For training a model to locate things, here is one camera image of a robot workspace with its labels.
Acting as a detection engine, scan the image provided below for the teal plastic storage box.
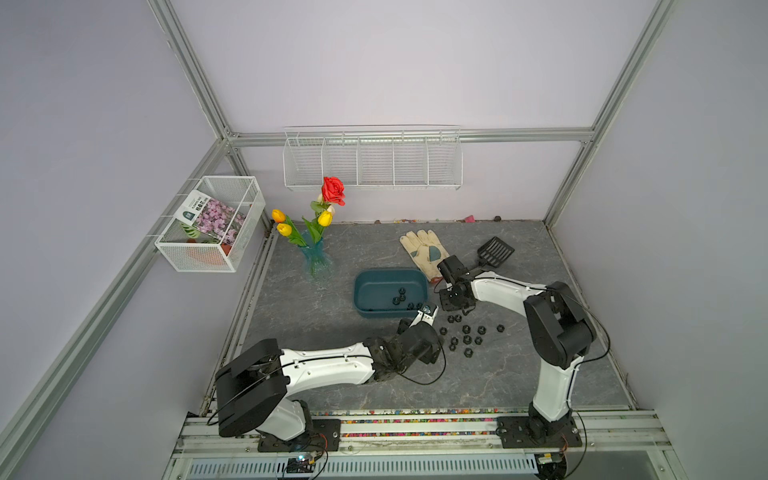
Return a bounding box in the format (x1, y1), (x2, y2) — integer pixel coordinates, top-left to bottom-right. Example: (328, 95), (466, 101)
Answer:
(353, 268), (429, 319)

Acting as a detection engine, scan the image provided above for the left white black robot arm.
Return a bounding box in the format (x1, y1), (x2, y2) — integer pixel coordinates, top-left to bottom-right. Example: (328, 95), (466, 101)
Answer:
(209, 322), (447, 442)

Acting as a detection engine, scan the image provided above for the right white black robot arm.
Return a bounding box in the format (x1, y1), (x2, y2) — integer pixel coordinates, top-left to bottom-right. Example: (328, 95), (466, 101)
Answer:
(438, 256), (597, 426)

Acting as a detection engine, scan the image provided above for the beige work glove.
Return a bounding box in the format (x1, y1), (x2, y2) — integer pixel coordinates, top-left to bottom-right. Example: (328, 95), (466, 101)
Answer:
(399, 230), (449, 284)

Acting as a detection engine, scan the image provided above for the black slotted plastic scoop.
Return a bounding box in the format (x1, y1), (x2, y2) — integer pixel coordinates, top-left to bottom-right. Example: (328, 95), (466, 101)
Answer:
(471, 236), (515, 272)

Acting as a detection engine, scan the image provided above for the teal glass flower vase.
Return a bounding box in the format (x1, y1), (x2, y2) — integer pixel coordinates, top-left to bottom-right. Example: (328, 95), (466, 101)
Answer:
(299, 240), (333, 281)

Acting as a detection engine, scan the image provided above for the yellow tulip right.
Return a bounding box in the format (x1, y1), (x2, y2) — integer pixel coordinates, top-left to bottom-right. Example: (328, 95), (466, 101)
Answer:
(317, 210), (333, 228)

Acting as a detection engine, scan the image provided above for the yellow tulip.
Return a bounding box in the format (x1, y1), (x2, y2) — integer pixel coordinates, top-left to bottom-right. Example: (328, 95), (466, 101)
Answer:
(277, 222), (294, 237)
(317, 210), (333, 228)
(271, 209), (286, 223)

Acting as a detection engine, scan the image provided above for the yellow tulip lower left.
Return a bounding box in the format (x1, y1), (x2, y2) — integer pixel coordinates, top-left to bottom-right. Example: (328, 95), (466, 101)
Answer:
(277, 222), (294, 237)

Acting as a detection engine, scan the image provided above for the red artificial rose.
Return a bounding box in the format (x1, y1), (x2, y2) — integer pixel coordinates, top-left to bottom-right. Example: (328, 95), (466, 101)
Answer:
(321, 177), (346, 206)

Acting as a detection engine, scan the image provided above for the yellow tulip upper left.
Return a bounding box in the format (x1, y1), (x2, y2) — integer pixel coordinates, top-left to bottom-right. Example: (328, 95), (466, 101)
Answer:
(271, 209), (286, 223)

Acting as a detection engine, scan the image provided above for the purple flower seed packet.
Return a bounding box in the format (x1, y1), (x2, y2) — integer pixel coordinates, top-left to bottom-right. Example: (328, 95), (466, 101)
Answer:
(174, 190), (245, 246)

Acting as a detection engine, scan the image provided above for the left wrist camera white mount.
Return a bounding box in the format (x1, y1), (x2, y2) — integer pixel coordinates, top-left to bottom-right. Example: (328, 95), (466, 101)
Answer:
(412, 302), (439, 326)

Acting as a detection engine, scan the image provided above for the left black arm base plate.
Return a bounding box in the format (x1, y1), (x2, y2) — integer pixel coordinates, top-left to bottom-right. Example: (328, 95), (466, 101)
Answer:
(257, 418), (341, 453)

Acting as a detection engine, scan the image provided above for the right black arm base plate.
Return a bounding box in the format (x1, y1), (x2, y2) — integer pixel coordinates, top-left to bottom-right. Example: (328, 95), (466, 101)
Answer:
(495, 414), (583, 451)

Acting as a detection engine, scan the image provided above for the white wire wall shelf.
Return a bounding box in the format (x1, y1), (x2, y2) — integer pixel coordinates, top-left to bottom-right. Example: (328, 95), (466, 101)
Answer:
(282, 126), (464, 190)

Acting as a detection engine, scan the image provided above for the white wire side basket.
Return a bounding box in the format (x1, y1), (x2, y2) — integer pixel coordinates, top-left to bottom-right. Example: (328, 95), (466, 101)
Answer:
(154, 175), (265, 273)

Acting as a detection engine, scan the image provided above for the aluminium front rail frame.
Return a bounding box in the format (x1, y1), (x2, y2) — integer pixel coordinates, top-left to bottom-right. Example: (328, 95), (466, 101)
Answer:
(163, 409), (687, 479)

